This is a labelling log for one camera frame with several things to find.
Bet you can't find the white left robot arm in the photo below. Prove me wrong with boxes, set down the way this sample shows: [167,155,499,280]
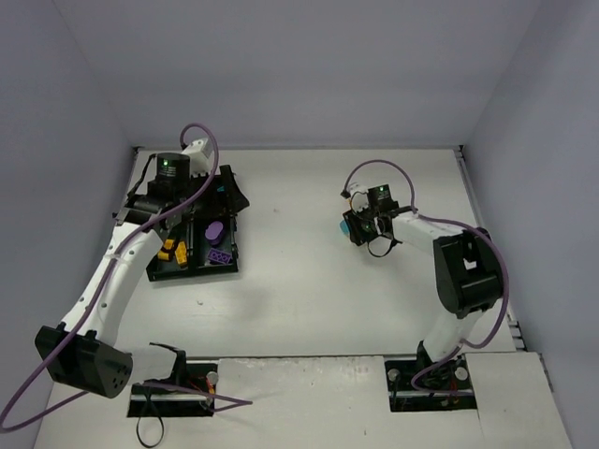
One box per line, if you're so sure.
[35,148,216,398]

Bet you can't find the orange 2x4 lego brick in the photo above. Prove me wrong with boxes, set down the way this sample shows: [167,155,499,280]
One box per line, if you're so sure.
[156,239,179,262]

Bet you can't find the large teal lego brick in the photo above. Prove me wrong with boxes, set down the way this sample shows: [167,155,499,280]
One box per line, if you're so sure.
[340,221,350,237]

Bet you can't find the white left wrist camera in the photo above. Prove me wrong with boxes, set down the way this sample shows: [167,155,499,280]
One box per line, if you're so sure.
[182,138,213,176]

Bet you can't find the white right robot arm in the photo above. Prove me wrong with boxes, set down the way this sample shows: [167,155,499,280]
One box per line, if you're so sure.
[342,183,506,369]

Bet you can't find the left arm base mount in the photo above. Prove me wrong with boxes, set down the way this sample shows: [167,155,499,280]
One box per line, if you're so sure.
[128,357,221,417]

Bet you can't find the purple round paw lego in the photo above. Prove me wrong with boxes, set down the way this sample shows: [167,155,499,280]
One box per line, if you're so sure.
[204,221,226,246]

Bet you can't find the purple 2x4 lego brick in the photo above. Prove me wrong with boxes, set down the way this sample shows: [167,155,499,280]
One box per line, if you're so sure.
[207,248,233,265]

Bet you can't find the black four-compartment bin tray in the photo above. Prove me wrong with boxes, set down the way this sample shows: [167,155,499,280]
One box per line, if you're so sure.
[147,171,242,282]

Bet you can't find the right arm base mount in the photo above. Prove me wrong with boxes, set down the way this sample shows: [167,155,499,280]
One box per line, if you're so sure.
[385,355,477,413]

